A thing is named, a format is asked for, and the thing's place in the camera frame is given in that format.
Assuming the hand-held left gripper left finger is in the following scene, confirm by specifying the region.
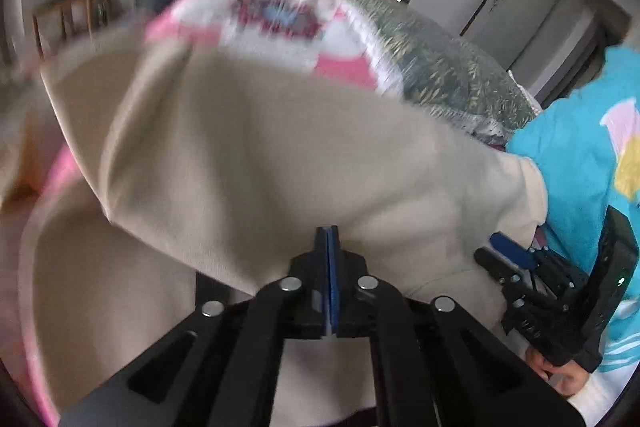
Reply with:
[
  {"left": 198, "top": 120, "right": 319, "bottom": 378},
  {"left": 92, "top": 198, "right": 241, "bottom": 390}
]
[{"left": 59, "top": 226, "right": 331, "bottom": 427}]

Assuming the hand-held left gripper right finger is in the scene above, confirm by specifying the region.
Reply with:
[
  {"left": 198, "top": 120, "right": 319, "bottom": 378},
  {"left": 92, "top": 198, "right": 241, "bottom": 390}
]
[{"left": 329, "top": 226, "right": 586, "bottom": 427}]

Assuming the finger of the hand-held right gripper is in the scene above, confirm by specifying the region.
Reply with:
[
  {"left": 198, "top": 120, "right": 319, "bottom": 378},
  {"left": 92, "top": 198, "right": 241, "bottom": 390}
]
[
  {"left": 489, "top": 232, "right": 588, "bottom": 289},
  {"left": 473, "top": 247, "right": 563, "bottom": 339}
]

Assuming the beige zip jacket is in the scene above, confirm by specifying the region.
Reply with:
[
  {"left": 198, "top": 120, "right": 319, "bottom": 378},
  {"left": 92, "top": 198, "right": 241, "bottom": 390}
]
[{"left": 0, "top": 27, "right": 548, "bottom": 427}]

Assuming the person's right forearm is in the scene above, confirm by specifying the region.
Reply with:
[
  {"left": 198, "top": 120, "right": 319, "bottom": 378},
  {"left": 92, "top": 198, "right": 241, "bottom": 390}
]
[{"left": 567, "top": 372, "right": 631, "bottom": 427}]

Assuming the person's right hand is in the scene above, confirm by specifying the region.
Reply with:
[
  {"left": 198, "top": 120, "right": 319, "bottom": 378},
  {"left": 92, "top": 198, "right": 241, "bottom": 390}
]
[{"left": 525, "top": 349, "right": 587, "bottom": 399}]

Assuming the blue printed duvet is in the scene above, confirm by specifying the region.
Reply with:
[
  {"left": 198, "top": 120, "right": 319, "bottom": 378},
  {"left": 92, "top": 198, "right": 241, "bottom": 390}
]
[{"left": 505, "top": 47, "right": 640, "bottom": 375}]

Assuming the green floral pillow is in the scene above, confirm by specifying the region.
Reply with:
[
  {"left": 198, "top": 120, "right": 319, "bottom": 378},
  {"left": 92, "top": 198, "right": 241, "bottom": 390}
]
[{"left": 355, "top": 0, "right": 538, "bottom": 145}]

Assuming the pink fleece blanket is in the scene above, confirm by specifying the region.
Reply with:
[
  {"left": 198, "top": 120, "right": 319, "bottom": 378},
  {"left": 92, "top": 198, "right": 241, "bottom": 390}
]
[{"left": 20, "top": 0, "right": 406, "bottom": 427}]

